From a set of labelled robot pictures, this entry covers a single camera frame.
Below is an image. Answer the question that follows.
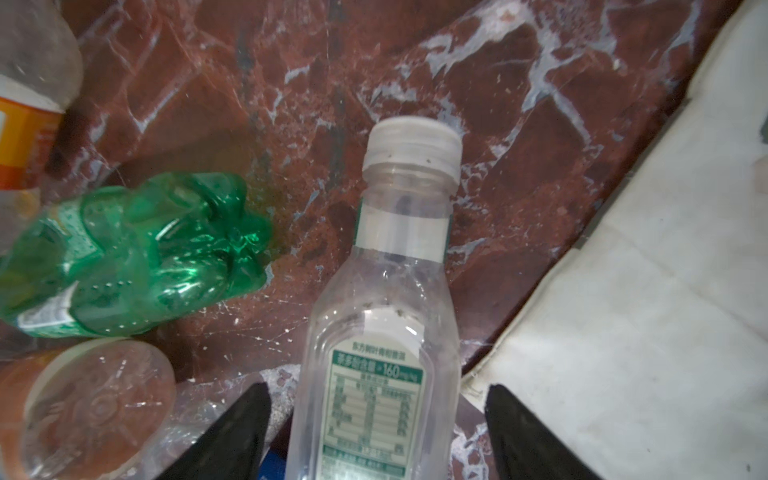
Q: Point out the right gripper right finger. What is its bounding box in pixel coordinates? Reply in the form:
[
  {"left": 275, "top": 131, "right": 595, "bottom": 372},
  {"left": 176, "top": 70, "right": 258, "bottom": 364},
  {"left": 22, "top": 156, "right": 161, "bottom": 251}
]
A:
[{"left": 485, "top": 384, "right": 599, "bottom": 480}]

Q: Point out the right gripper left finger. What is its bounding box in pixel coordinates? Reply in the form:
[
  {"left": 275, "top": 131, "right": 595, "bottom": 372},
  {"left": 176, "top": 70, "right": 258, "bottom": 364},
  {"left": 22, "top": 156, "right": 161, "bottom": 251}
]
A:
[{"left": 158, "top": 383, "right": 272, "bottom": 480}]

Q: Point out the blue label bottle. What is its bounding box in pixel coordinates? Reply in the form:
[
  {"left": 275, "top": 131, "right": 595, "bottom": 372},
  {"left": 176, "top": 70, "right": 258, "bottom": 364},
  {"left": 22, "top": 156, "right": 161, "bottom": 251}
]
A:
[{"left": 257, "top": 449, "right": 286, "bottom": 480}]

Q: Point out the amber tea bottle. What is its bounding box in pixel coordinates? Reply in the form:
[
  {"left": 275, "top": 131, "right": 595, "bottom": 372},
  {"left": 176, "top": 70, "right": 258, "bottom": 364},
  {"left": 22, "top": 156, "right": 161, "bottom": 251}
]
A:
[{"left": 1, "top": 338, "right": 177, "bottom": 479}]

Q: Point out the green white label bottle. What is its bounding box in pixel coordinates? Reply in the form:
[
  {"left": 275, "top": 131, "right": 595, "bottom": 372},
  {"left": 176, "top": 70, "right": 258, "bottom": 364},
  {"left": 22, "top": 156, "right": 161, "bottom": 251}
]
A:
[{"left": 286, "top": 116, "right": 462, "bottom": 479}]

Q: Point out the green bottle yellow cap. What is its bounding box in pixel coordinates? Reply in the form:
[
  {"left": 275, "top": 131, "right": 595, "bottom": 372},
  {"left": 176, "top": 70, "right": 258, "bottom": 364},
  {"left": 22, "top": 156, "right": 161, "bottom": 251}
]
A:
[{"left": 1, "top": 172, "right": 273, "bottom": 338}]

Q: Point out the orange cap clear bottle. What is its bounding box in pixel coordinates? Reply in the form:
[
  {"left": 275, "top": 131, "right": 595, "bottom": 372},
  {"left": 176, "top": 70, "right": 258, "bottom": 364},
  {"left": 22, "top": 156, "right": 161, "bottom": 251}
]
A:
[{"left": 1, "top": 1, "right": 84, "bottom": 251}]

